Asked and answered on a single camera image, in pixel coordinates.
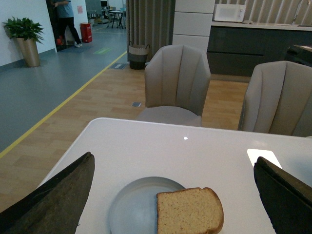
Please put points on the beige chair right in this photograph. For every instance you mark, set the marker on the beige chair right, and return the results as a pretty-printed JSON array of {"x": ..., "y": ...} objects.
[{"x": 278, "y": 100}]

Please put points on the slice of brown bread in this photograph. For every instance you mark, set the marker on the slice of brown bread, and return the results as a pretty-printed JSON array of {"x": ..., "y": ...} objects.
[{"x": 189, "y": 211}]

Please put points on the person in blue shirt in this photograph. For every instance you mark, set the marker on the person in blue shirt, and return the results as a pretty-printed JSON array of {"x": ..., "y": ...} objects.
[{"x": 66, "y": 19}]

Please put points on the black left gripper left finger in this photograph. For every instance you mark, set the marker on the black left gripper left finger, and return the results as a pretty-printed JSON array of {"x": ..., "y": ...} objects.
[{"x": 56, "y": 206}]

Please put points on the white microwave oven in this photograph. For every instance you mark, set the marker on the white microwave oven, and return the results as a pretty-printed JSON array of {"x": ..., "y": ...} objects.
[{"x": 229, "y": 12}]

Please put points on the beige chair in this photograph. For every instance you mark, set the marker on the beige chair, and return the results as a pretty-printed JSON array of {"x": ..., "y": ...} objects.
[
  {"x": 278, "y": 100},
  {"x": 176, "y": 84}
]

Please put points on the white pillar cabinet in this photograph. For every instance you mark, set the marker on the white pillar cabinet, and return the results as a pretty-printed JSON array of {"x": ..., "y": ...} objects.
[{"x": 192, "y": 23}]

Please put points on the woven laundry basket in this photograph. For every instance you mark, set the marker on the woven laundry basket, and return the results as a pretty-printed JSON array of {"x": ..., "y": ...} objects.
[{"x": 138, "y": 55}]

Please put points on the beige chair left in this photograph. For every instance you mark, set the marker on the beige chair left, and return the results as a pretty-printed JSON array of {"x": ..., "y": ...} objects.
[{"x": 176, "y": 84}]

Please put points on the red bin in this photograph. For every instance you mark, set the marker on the red bin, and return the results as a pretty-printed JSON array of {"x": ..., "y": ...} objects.
[{"x": 86, "y": 32}]

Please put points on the grey round plate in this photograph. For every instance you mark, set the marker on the grey round plate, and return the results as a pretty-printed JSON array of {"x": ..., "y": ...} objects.
[{"x": 133, "y": 210}]

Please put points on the potted green plant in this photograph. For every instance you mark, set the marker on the potted green plant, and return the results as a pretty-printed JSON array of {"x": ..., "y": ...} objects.
[{"x": 27, "y": 34}]

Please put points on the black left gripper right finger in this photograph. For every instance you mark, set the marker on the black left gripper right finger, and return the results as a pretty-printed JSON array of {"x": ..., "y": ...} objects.
[{"x": 286, "y": 199}]

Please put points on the dark kitchen counter cabinet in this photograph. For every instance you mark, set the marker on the dark kitchen counter cabinet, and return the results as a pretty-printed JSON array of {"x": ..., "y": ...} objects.
[{"x": 237, "y": 49}]

